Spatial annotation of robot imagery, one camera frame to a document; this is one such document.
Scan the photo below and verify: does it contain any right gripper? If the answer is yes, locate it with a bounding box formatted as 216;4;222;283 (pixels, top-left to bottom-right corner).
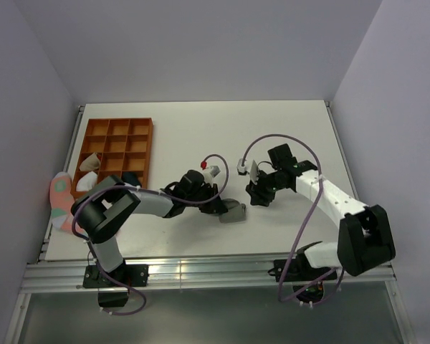
246;167;284;207

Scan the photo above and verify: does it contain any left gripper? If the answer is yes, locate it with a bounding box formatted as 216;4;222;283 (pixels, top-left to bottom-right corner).
185;184;226;215

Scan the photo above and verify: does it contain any grey striped sock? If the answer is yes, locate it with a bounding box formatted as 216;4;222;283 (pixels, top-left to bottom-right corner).
219;199;247;224

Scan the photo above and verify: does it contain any dark blue patterned sock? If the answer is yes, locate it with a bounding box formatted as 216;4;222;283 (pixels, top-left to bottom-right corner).
121;171;142;186

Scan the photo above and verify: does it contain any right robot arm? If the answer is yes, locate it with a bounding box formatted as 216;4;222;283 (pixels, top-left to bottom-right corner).
246;144;396;280

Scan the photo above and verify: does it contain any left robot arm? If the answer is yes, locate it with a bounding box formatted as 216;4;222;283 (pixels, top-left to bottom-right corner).
71;170;228;286

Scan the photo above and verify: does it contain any orange compartment tray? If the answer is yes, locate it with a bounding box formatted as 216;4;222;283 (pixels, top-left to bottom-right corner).
71;118;153;199

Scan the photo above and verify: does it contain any beige rolled sock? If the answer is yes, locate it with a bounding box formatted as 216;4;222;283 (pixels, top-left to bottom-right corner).
79;153;101;172

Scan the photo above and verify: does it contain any white rolled sock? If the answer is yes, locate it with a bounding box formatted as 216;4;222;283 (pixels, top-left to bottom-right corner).
75;171;97;192

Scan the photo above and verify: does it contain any pink green sock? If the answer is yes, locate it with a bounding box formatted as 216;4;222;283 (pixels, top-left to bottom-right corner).
49;172;75;233

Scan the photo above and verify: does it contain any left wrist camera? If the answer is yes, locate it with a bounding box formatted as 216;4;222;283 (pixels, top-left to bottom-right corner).
200;161;220;183

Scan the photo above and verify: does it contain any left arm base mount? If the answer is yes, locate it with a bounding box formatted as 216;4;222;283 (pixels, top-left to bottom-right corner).
82;262;148;316

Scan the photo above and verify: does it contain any aluminium frame rail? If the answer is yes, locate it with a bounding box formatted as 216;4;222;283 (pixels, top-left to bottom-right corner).
17;250;397;293

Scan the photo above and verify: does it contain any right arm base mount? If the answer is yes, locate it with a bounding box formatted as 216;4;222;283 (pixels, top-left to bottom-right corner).
267;258;330;303

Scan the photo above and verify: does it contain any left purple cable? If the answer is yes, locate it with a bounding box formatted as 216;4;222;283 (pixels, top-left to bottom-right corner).
71;153;230;317

